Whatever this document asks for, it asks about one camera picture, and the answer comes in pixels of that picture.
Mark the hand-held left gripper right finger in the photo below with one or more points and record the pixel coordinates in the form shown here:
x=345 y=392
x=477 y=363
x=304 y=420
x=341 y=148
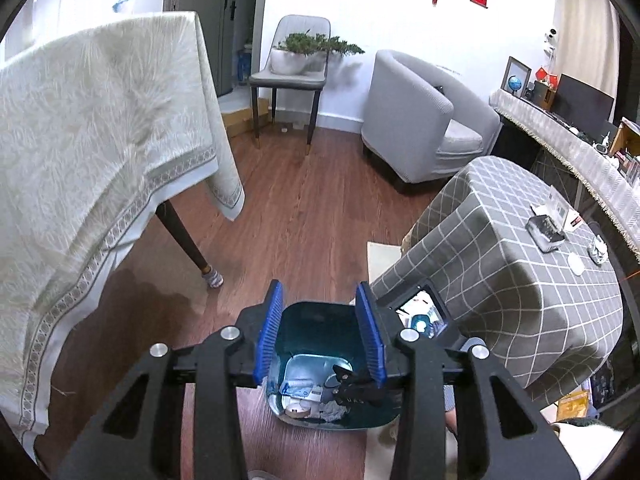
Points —
x=372 y=335

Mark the dark green trash bin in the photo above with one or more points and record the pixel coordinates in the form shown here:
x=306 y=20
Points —
x=310 y=320

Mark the grey dining chair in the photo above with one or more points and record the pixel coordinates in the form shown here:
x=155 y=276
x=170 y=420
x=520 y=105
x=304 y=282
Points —
x=300 y=35

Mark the black metal tin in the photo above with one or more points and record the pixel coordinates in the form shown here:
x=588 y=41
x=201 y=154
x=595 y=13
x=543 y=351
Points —
x=545 y=230

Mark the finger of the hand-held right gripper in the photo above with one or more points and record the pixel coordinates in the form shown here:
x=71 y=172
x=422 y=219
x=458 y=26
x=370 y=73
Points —
x=357 y=395
x=345 y=376

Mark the white paper ball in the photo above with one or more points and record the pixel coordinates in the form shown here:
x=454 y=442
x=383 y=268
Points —
x=335 y=411

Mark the potted green plant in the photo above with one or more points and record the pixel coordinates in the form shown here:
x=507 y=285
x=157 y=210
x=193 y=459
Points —
x=310 y=45

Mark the brown tape roll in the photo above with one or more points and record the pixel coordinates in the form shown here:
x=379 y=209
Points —
x=299 y=412

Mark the white bottle cap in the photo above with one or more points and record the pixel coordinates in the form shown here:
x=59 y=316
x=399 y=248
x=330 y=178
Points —
x=575 y=264

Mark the striped table leg sock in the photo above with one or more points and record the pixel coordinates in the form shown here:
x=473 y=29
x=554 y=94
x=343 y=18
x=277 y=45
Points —
x=212 y=277

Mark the wooden speaker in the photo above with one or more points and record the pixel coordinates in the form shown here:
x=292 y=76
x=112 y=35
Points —
x=541 y=92

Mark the grey picture frame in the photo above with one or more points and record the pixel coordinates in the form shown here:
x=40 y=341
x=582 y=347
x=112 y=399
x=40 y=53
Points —
x=520 y=67

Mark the white security camera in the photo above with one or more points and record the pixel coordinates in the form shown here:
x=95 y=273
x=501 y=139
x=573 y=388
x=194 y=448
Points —
x=551 y=39

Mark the grey door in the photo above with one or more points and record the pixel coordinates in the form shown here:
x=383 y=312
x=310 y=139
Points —
x=200 y=20

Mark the blue white floor vase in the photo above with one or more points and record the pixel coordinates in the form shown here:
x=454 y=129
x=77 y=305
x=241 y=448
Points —
x=243 y=65

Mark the beige curtain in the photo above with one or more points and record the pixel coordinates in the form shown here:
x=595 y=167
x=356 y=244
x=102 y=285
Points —
x=585 y=25

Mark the black monitor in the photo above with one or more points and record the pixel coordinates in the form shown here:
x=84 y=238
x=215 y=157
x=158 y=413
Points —
x=582 y=105

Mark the side desk with fringed cloth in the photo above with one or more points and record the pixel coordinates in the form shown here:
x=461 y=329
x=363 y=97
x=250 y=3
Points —
x=575 y=155

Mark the small blue globe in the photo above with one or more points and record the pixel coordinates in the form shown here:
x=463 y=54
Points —
x=514 y=82

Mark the dark wooden table leg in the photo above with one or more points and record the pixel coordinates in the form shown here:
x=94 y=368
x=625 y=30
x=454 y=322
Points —
x=182 y=240

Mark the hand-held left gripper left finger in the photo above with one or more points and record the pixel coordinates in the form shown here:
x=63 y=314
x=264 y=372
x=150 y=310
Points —
x=270 y=330

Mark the grey armchair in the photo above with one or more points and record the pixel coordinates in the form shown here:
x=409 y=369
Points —
x=400 y=110

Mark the beige patterned tablecloth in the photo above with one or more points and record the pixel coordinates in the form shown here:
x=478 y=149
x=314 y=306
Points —
x=90 y=160

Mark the flat cardboard box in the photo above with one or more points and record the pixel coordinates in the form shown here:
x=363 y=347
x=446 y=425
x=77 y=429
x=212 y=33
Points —
x=240 y=120

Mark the round table with grey checked cloth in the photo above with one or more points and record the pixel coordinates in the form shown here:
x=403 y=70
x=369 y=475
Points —
x=500 y=270

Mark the small red flags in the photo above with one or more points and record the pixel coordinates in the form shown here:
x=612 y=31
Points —
x=546 y=76

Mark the blue white wrapper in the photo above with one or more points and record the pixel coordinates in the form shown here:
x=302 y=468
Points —
x=300 y=389

